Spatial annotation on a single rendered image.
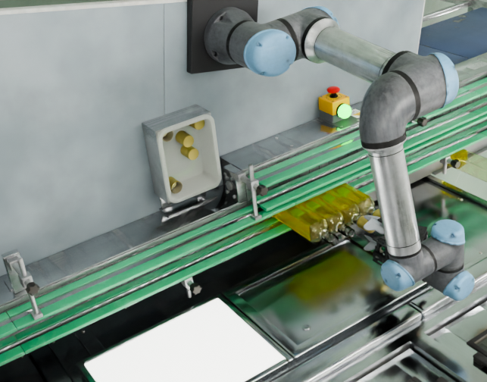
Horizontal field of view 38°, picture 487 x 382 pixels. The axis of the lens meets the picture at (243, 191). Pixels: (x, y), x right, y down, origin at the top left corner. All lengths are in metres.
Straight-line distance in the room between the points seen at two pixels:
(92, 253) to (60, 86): 0.45
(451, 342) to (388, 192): 0.50
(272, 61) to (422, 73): 0.41
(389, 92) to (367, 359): 0.67
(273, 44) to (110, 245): 0.68
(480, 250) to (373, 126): 0.81
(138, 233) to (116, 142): 0.26
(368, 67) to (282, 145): 0.54
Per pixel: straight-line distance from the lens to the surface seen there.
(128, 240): 1.94
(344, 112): 2.20
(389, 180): 1.54
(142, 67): 1.89
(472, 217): 2.35
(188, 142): 1.94
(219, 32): 1.88
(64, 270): 1.89
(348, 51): 1.72
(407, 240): 1.61
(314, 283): 2.00
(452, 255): 1.72
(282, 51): 1.78
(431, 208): 2.39
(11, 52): 1.75
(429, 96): 1.54
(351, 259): 2.09
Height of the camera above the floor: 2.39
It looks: 48 degrees down
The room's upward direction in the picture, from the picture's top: 123 degrees clockwise
